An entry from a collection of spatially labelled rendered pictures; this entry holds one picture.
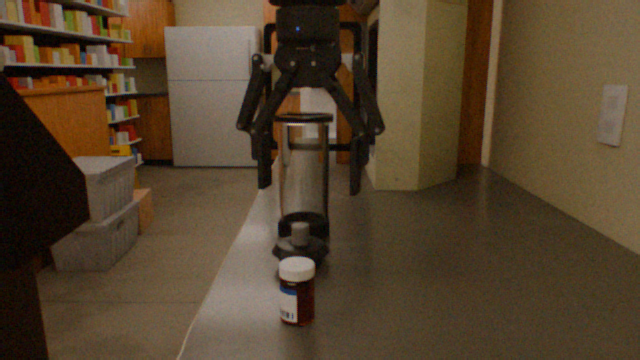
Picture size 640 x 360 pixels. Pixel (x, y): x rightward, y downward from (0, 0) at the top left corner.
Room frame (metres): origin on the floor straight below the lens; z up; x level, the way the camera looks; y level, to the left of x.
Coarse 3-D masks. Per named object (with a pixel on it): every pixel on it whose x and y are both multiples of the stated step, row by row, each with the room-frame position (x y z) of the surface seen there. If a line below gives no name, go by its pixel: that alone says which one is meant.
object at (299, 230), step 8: (296, 224) 0.70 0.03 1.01; (304, 224) 0.70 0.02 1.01; (296, 232) 0.68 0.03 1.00; (304, 232) 0.68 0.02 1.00; (280, 240) 0.70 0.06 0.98; (288, 240) 0.70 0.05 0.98; (296, 240) 0.68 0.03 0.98; (304, 240) 0.68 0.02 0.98; (312, 240) 0.70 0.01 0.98; (320, 240) 0.70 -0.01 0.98; (280, 248) 0.67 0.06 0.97; (288, 248) 0.67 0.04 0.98; (296, 248) 0.67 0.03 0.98; (304, 248) 0.67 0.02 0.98; (312, 248) 0.67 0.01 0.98; (320, 248) 0.67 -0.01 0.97; (328, 248) 0.70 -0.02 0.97; (280, 256) 0.66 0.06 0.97; (288, 256) 0.66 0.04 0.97; (296, 256) 0.65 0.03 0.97; (304, 256) 0.65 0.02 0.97; (312, 256) 0.66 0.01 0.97; (320, 256) 0.66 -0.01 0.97
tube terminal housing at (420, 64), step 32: (384, 0) 1.17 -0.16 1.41; (416, 0) 1.17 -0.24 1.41; (448, 0) 1.24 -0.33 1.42; (384, 32) 1.17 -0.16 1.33; (416, 32) 1.17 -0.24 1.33; (448, 32) 1.24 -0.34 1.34; (384, 64) 1.17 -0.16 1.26; (416, 64) 1.17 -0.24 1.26; (448, 64) 1.25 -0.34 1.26; (384, 96) 1.17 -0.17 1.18; (416, 96) 1.17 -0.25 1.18; (448, 96) 1.26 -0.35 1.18; (416, 128) 1.17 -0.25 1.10; (448, 128) 1.27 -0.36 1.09; (384, 160) 1.17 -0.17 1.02; (416, 160) 1.17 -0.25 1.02; (448, 160) 1.27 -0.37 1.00
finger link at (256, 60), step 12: (252, 60) 0.58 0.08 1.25; (252, 72) 0.58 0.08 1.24; (264, 72) 0.60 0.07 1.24; (252, 84) 0.58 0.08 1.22; (264, 84) 0.60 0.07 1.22; (252, 96) 0.58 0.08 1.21; (240, 108) 0.59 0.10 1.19; (252, 108) 0.59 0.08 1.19; (240, 120) 0.59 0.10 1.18; (252, 120) 0.61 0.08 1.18
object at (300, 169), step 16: (288, 112) 0.87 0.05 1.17; (304, 112) 0.88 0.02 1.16; (320, 112) 0.87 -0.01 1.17; (288, 128) 0.80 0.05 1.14; (304, 128) 0.80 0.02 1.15; (320, 128) 0.81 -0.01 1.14; (288, 144) 0.80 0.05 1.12; (304, 144) 0.80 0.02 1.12; (320, 144) 0.81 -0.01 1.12; (288, 160) 0.80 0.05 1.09; (304, 160) 0.80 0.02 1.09; (320, 160) 0.81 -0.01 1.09; (288, 176) 0.80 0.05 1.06; (304, 176) 0.80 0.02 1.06; (320, 176) 0.81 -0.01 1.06; (288, 192) 0.80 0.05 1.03; (304, 192) 0.80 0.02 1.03; (320, 192) 0.81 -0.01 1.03; (288, 208) 0.80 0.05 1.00; (304, 208) 0.80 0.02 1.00; (320, 208) 0.81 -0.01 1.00
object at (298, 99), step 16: (272, 48) 1.51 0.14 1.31; (352, 48) 1.48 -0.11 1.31; (272, 80) 1.51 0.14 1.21; (352, 80) 1.48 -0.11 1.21; (288, 96) 1.51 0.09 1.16; (304, 96) 1.50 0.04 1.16; (320, 96) 1.49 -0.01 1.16; (352, 96) 1.48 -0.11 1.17; (336, 112) 1.49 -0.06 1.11; (336, 128) 1.49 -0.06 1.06
